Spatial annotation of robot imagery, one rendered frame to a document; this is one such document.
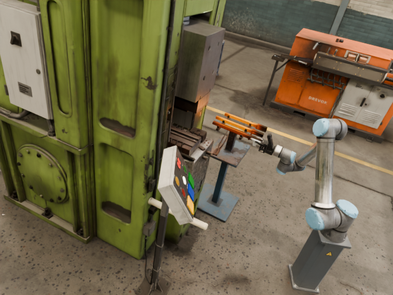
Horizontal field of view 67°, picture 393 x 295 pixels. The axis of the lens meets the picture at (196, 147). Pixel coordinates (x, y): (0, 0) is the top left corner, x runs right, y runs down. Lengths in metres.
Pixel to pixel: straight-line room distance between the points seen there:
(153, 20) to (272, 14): 8.01
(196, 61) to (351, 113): 4.06
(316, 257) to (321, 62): 3.36
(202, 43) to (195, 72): 0.17
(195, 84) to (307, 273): 1.69
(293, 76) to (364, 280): 3.35
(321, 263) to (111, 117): 1.84
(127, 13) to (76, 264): 1.86
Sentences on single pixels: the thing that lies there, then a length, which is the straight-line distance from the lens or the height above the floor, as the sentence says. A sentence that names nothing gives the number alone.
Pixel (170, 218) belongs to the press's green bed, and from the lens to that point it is 2.52.
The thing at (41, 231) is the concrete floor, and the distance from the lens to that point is 2.88.
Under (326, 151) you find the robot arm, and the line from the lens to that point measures 2.08.
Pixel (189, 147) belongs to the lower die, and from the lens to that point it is 2.10.
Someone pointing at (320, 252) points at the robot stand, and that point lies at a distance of 2.45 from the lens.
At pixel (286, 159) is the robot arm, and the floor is 0.90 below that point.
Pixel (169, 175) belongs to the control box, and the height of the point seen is 1.19.
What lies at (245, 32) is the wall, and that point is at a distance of 9.67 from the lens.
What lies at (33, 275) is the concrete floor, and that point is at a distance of 2.63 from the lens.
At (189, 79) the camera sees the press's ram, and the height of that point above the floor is 1.50.
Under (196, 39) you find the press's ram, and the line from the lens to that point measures 1.73.
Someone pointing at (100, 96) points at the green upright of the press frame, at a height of 1.32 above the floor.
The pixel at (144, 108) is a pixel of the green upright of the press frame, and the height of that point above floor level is 1.36.
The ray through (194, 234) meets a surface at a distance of 2.81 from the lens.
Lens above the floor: 2.15
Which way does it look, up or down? 34 degrees down
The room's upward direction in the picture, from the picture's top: 11 degrees clockwise
